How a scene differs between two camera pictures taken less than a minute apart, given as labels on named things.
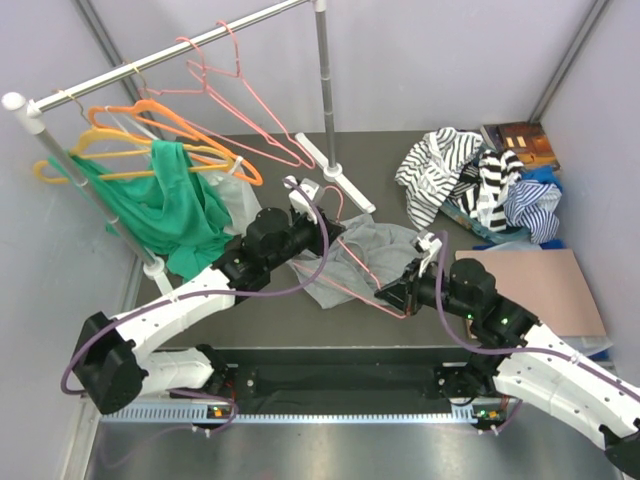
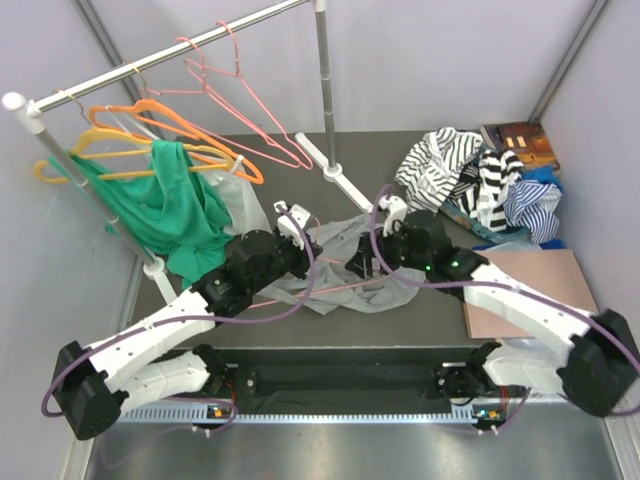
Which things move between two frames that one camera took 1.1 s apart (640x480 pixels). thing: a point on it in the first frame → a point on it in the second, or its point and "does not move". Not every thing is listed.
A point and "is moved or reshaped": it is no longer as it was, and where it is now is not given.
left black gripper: x=333 y=229 → x=301 y=257
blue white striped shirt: x=533 y=205 does not move
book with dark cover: x=528 y=139 does not move
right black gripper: x=404 y=294 → x=362 y=262
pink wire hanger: x=359 y=258 → x=322 y=291
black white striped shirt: x=432 y=169 does not move
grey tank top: x=359 y=259 is moved or reshaped
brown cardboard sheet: x=547 y=283 does not move
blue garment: x=543 y=174 does not move
